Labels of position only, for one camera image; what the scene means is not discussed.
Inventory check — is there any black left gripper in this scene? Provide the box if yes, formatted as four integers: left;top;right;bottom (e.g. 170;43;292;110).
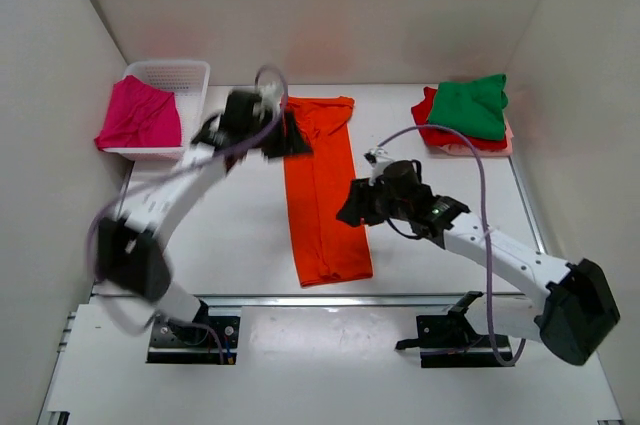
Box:
247;107;314;161

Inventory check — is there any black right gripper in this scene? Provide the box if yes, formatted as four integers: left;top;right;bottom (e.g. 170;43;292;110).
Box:
337;177;411;229

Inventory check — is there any orange t-shirt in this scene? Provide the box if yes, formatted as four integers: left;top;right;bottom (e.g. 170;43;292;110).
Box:
284;96;373;288

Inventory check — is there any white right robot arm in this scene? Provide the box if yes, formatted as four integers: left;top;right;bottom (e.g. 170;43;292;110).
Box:
336;160;620;367

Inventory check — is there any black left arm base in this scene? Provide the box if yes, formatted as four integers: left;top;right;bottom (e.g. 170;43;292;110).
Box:
146;308;241;366

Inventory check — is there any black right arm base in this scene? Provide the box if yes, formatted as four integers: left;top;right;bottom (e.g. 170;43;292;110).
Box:
395;291;502;369

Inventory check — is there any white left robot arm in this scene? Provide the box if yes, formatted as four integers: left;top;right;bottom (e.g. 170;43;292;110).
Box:
90;84;312;343

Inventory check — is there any red folded t-shirt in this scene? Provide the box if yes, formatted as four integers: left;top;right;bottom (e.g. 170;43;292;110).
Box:
410;86;509;152

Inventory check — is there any pink folded t-shirt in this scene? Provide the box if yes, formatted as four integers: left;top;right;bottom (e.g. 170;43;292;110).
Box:
439;121;514;158

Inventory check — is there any white plastic basket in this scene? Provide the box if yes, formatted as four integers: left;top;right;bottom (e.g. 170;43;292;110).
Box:
105;59;210;161

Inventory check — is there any green folded t-shirt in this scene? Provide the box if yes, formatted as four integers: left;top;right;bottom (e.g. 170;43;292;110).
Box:
428;74;508;141

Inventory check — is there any magenta t-shirt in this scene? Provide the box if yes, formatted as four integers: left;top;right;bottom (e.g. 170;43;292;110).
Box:
94;75;182;150

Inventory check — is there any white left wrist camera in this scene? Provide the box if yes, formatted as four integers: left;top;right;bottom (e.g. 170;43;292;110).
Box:
256;82;283;114

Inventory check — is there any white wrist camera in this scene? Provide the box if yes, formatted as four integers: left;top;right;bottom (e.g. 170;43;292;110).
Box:
256;82;283;114
364;147;394;186

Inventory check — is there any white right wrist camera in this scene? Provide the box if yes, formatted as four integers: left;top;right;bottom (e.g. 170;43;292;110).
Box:
364;147;394;186

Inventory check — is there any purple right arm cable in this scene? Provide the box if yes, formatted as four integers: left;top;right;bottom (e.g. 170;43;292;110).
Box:
372;125;527;367

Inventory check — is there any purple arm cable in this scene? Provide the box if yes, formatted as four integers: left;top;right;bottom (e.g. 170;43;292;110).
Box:
87;64;290;365
372;125;527;367

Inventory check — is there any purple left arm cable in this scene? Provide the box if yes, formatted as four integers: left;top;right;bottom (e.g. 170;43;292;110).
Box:
87;64;290;365

